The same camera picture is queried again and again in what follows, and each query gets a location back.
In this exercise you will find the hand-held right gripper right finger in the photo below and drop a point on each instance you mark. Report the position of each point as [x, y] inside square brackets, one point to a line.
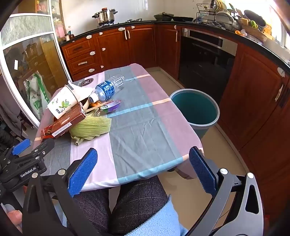
[201, 170]

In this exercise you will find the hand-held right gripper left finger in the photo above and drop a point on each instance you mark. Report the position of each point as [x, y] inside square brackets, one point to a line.
[82, 172]

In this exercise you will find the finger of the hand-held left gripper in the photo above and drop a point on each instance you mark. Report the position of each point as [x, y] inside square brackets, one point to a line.
[21, 146]
[44, 146]

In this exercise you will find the brown cardboard box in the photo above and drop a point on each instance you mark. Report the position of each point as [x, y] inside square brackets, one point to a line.
[68, 120]

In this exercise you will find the teal plastic bin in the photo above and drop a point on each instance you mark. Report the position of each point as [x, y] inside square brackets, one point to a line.
[194, 127]

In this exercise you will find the green corn husk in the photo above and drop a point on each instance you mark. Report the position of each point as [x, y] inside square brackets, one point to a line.
[90, 127]

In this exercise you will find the leaf print paper cup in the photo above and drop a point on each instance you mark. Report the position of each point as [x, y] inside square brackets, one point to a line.
[63, 102]

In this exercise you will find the white tissue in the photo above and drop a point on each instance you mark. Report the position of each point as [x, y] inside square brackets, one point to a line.
[81, 92]

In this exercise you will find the orange sweet potato peel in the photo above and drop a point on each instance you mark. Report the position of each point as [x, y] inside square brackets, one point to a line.
[95, 104]

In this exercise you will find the blue label plastic bottle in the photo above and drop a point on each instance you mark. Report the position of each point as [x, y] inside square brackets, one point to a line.
[106, 89]

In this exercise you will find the person's left hand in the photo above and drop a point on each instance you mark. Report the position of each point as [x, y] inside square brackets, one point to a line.
[13, 217]

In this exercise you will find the green white plastic bag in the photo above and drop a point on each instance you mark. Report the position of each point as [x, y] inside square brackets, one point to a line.
[36, 97]

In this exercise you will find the person's grey trousers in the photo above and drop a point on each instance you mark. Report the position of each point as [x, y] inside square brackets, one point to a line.
[136, 199]

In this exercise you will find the light blue garment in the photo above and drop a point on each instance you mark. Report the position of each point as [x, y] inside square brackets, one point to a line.
[158, 222]

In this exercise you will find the glass sliding door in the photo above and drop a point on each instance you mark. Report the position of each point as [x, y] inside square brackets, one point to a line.
[27, 56]

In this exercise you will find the built-in oven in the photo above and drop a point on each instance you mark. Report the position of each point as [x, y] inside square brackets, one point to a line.
[204, 63]

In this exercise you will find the wooden kitchen cabinets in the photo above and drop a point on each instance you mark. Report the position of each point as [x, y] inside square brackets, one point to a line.
[140, 45]

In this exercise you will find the glass display cabinet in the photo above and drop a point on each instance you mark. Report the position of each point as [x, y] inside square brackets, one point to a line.
[40, 6]

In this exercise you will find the steel cooking pot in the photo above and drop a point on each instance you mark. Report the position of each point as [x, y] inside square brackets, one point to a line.
[105, 16]

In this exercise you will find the woven basket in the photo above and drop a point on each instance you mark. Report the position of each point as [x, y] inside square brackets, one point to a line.
[256, 34]

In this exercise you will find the gas stove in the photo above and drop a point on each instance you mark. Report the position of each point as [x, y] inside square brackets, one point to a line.
[129, 22]

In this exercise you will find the black wok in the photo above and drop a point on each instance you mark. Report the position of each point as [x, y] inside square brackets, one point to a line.
[164, 16]

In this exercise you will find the black frying pan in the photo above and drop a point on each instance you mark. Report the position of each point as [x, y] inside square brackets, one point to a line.
[253, 17]

